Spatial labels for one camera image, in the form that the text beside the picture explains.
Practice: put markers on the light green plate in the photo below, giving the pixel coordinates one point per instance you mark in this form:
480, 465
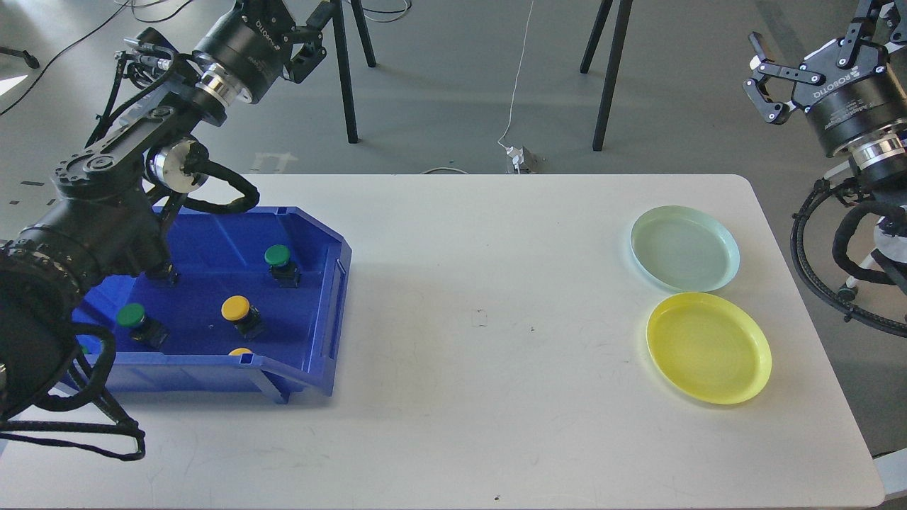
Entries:
684, 250

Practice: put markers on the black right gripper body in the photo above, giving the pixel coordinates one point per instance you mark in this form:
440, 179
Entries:
862, 100

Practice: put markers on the yellow plate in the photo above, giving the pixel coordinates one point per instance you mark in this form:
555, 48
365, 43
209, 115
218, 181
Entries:
708, 348

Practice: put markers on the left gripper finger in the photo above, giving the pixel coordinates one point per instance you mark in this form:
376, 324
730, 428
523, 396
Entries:
325, 12
304, 62

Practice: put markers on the yellow push button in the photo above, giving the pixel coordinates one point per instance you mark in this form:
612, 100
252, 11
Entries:
243, 316

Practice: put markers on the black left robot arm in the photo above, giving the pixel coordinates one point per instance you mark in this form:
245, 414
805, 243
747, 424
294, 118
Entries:
118, 197

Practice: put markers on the black tripod legs right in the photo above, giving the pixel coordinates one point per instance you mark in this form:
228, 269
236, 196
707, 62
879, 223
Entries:
611, 74

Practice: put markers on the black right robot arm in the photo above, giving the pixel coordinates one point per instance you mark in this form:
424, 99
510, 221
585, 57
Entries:
869, 242

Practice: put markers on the white power adapter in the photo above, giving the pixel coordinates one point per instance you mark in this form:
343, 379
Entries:
522, 161

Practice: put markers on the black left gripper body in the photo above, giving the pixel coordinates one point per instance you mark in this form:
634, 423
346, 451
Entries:
249, 43

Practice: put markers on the blue plastic bin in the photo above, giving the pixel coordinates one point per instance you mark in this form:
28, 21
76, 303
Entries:
258, 306

